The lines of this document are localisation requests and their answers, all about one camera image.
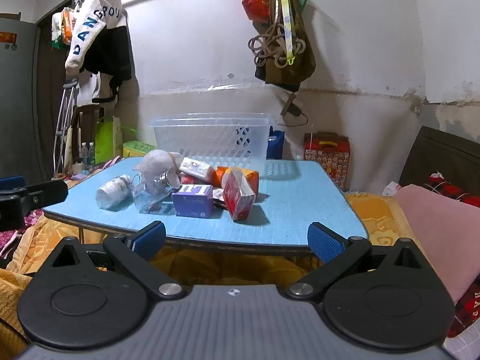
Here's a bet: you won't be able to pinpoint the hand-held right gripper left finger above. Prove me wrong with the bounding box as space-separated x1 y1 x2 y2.
49 221 188 301

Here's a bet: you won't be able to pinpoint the red printed cloth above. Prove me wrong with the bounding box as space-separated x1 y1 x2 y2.
445 280 480 339

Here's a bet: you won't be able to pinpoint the coiled beige rope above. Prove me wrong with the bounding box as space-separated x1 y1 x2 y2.
248 25 307 70

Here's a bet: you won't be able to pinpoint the grey cabinet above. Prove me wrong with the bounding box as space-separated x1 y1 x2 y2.
0 16 41 181

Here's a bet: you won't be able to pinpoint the hanging plastic bags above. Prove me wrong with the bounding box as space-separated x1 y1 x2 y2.
50 7 82 52

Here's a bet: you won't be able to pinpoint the red and white box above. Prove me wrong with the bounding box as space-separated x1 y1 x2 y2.
223 169 257 221

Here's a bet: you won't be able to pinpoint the green paper bag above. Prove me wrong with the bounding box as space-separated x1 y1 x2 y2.
95 116 123 159

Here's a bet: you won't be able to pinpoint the white and red packet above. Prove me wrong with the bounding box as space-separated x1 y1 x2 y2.
179 157 217 181

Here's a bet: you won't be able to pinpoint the olive hanging bag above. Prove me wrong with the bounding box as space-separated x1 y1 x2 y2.
254 0 317 85

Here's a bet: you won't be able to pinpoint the pink pillow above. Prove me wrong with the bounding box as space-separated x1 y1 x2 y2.
393 184 480 305

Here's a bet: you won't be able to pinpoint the clear plastic bag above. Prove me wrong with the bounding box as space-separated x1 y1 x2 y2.
132 172 181 214

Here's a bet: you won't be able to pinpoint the dark wooden headboard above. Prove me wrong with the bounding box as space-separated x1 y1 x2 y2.
397 125 480 200

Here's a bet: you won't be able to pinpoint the blue bag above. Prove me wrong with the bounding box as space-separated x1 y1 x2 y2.
266 127 285 160

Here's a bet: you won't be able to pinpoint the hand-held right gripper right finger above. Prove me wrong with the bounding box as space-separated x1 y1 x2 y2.
285 222 425 302

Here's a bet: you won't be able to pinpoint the white hoodie with blue letters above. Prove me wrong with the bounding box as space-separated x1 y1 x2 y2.
64 0 125 76

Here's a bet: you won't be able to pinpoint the clear plastic basket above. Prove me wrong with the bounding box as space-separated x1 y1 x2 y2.
148 112 275 170

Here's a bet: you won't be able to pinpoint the black garment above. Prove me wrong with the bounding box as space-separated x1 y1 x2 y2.
84 25 133 104

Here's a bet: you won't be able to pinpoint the purple box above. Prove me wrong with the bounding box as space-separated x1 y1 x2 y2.
171 184 214 218

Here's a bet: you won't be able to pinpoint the charger with cable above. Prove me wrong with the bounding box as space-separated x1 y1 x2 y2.
280 93 309 128

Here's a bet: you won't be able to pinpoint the metal crutch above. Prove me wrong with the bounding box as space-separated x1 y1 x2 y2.
52 78 78 178

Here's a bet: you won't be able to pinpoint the yellow patterned strap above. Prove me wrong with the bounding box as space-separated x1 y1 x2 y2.
275 0 298 68

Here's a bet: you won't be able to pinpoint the yellow patterned blanket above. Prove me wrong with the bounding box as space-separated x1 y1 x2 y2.
0 190 456 360

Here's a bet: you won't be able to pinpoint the orange snack packet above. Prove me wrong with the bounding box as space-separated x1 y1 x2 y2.
215 166 260 196

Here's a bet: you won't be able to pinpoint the green and yellow box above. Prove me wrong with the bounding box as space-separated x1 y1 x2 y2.
122 140 157 158

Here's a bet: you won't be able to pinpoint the wooden chair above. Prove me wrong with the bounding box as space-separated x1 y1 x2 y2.
70 105 106 151

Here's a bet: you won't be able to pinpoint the red plaid cloth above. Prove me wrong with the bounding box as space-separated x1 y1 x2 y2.
424 171 480 209

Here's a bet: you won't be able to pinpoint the white plastic bottle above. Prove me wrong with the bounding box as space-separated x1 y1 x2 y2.
95 175 133 209

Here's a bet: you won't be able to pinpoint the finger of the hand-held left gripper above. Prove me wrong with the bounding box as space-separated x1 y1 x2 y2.
0 181 69 231
0 175 26 193

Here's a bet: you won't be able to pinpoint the red gift box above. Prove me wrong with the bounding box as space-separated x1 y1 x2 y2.
302 131 352 192

